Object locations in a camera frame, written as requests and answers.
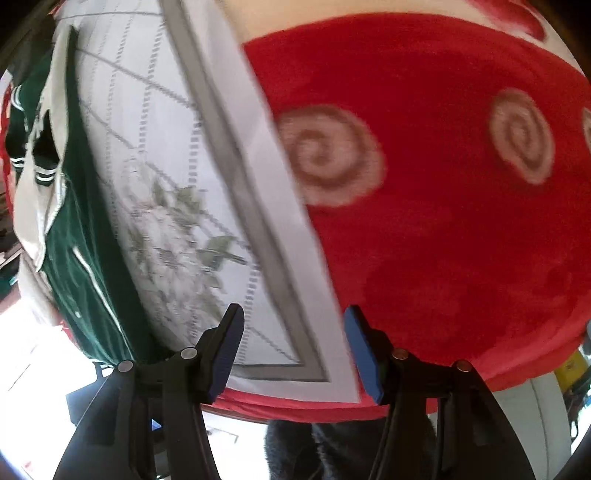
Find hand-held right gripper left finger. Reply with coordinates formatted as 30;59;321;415
53;303;245;480

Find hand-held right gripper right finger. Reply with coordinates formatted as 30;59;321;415
344;305;536;480

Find green varsity jacket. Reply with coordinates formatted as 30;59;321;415
0;23;160;370

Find person's dark fleece trousers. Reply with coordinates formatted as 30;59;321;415
264;415;437;480

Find red floral blanket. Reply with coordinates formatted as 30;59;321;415
0;0;591;422

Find yellow plastic object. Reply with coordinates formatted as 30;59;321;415
554;350;588;394

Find white quilted floral cloth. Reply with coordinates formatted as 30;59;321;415
51;0;365;402

